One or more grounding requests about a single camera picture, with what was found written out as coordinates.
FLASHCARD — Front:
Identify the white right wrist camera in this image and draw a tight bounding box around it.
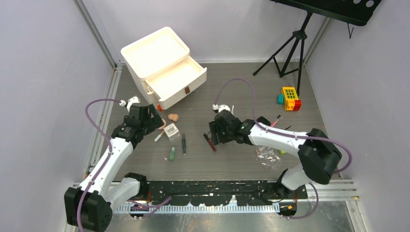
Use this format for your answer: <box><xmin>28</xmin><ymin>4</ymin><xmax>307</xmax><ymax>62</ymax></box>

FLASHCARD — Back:
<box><xmin>212</xmin><ymin>104</ymin><xmax>231</xmax><ymax>113</ymax></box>

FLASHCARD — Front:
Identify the white barcode box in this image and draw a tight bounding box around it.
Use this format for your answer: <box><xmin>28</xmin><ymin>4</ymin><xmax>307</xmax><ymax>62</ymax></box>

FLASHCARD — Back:
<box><xmin>163</xmin><ymin>123</ymin><xmax>180</xmax><ymax>141</ymax></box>

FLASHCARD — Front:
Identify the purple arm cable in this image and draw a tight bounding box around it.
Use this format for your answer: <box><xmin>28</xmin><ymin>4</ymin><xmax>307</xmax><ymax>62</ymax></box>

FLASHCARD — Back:
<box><xmin>75</xmin><ymin>98</ymin><xmax>172</xmax><ymax>232</ymax></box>
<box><xmin>214</xmin><ymin>77</ymin><xmax>353</xmax><ymax>220</ymax></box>

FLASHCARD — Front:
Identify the black music stand tray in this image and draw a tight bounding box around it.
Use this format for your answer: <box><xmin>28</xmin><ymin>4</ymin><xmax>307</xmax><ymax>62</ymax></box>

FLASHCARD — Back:
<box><xmin>275</xmin><ymin>0</ymin><xmax>381</xmax><ymax>27</ymax></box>

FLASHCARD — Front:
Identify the teal wooden block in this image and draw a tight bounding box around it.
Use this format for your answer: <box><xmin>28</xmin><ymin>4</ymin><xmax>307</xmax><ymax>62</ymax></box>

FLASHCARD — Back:
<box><xmin>277</xmin><ymin>94</ymin><xmax>285</xmax><ymax>105</ymax></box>

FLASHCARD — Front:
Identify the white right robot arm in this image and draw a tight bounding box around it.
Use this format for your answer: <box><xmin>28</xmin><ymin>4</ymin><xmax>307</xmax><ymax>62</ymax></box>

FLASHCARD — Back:
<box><xmin>209</xmin><ymin>110</ymin><xmax>342</xmax><ymax>199</ymax></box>

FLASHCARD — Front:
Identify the yellow toy block house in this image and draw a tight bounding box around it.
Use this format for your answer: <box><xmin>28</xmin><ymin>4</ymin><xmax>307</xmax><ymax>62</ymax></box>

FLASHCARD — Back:
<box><xmin>281</xmin><ymin>87</ymin><xmax>299</xmax><ymax>111</ymax></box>

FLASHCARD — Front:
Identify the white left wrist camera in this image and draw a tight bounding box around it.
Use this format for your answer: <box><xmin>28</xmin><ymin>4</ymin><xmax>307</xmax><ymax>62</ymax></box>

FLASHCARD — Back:
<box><xmin>119</xmin><ymin>96</ymin><xmax>141</xmax><ymax>112</ymax></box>

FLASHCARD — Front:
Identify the red toy block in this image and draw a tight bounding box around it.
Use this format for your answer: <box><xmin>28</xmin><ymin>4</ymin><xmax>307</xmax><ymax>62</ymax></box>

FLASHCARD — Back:
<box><xmin>293</xmin><ymin>100</ymin><xmax>302</xmax><ymax>111</ymax></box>

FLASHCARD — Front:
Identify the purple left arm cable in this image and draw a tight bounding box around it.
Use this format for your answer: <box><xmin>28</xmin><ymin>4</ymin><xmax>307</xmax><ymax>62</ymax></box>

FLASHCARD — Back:
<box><xmin>75</xmin><ymin>98</ymin><xmax>172</xmax><ymax>232</ymax></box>

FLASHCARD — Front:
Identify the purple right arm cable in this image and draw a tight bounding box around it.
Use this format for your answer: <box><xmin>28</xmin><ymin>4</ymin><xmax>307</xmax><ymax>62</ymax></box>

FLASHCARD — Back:
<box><xmin>214</xmin><ymin>77</ymin><xmax>353</xmax><ymax>220</ymax></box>

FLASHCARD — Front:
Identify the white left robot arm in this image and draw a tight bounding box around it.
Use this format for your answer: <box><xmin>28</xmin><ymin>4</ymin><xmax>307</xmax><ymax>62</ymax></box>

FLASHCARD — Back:
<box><xmin>64</xmin><ymin>103</ymin><xmax>164</xmax><ymax>232</ymax></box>

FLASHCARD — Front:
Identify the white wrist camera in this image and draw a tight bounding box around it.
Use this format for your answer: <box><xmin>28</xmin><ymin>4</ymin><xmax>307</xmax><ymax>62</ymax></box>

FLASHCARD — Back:
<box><xmin>212</xmin><ymin>104</ymin><xmax>231</xmax><ymax>113</ymax></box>
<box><xmin>119</xmin><ymin>96</ymin><xmax>141</xmax><ymax>112</ymax></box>

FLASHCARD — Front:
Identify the beige makeup sponge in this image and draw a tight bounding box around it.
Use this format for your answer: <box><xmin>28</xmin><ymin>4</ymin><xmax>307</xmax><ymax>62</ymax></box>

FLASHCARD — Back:
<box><xmin>168</xmin><ymin>114</ymin><xmax>179</xmax><ymax>122</ymax></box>

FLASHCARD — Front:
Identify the pink eyebrow brush comb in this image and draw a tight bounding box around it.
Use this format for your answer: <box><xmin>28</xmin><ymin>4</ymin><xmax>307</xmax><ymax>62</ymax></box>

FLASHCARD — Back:
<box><xmin>270</xmin><ymin>115</ymin><xmax>282</xmax><ymax>127</ymax></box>

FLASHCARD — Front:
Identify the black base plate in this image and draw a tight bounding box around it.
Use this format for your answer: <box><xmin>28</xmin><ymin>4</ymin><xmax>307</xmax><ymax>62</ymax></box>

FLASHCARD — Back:
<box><xmin>131</xmin><ymin>180</ymin><xmax>308</xmax><ymax>206</ymax></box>

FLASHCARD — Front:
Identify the dark green makeup stick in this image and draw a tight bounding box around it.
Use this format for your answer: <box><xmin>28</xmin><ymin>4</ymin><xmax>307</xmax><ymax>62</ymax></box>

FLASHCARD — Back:
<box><xmin>182</xmin><ymin>133</ymin><xmax>187</xmax><ymax>155</ymax></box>

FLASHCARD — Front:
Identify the white drawer organizer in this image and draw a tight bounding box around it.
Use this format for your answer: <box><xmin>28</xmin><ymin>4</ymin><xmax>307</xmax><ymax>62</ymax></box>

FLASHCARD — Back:
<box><xmin>120</xmin><ymin>27</ymin><xmax>207</xmax><ymax>110</ymax></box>

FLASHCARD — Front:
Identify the clear plastic bag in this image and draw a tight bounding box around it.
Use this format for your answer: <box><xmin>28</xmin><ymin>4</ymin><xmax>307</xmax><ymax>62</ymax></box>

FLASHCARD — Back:
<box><xmin>255</xmin><ymin>146</ymin><xmax>281</xmax><ymax>169</ymax></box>

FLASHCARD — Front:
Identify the pink powder puff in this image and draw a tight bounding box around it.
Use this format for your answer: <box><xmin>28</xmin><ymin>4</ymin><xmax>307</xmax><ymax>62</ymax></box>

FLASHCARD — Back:
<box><xmin>158</xmin><ymin>118</ymin><xmax>167</xmax><ymax>130</ymax></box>

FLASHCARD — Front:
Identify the green lip balm tube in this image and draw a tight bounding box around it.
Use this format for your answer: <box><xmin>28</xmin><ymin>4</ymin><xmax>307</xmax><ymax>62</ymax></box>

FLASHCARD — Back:
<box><xmin>169</xmin><ymin>146</ymin><xmax>176</xmax><ymax>161</ymax></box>

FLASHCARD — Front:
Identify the black tripod stand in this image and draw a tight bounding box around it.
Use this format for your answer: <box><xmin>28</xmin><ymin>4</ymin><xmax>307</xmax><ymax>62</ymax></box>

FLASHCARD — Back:
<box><xmin>252</xmin><ymin>11</ymin><xmax>314</xmax><ymax>97</ymax></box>

